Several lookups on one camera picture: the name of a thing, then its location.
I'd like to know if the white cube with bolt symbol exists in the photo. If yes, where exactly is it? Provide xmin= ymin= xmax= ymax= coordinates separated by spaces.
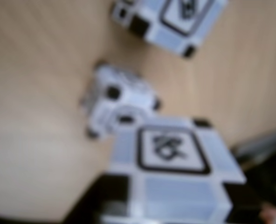
xmin=111 ymin=0 xmax=229 ymax=58

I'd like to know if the white cube with ribbon symbol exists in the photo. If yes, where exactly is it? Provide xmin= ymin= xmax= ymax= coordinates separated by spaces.
xmin=100 ymin=116 xmax=247 ymax=224

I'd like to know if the white cube with house symbol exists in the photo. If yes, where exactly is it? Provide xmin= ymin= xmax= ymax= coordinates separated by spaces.
xmin=79 ymin=59 xmax=163 ymax=140

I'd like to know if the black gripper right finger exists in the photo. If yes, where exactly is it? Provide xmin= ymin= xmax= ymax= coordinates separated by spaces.
xmin=226 ymin=183 xmax=264 ymax=224

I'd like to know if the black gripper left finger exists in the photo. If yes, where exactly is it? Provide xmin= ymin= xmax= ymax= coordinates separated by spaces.
xmin=63 ymin=175 xmax=115 ymax=224

